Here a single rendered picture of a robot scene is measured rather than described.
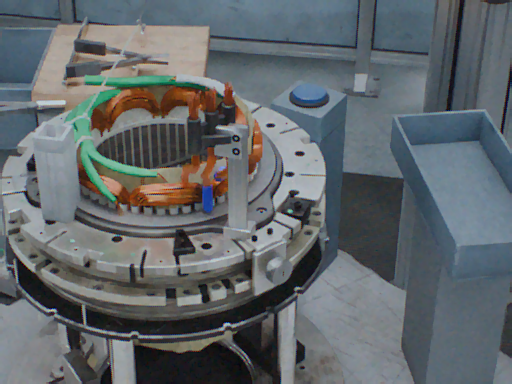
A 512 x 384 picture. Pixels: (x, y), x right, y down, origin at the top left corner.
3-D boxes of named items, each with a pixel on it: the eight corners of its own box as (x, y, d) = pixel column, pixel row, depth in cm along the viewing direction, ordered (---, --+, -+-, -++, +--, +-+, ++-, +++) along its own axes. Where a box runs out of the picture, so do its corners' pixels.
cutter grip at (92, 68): (67, 79, 124) (65, 66, 123) (66, 75, 125) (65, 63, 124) (101, 75, 125) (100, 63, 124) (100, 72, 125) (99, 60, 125)
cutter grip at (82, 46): (74, 52, 130) (73, 40, 129) (77, 49, 130) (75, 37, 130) (104, 56, 129) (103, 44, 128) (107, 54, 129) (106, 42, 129)
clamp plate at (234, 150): (240, 160, 90) (240, 131, 88) (213, 155, 90) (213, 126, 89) (242, 157, 90) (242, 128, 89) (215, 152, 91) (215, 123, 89)
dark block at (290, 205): (280, 224, 100) (280, 206, 99) (289, 210, 102) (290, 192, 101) (301, 230, 99) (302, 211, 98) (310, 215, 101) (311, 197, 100)
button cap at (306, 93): (315, 108, 127) (316, 100, 127) (287, 99, 129) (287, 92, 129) (331, 94, 130) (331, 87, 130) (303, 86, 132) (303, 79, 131)
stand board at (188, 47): (33, 112, 125) (30, 94, 124) (59, 41, 141) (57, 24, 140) (202, 114, 125) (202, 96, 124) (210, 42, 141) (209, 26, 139)
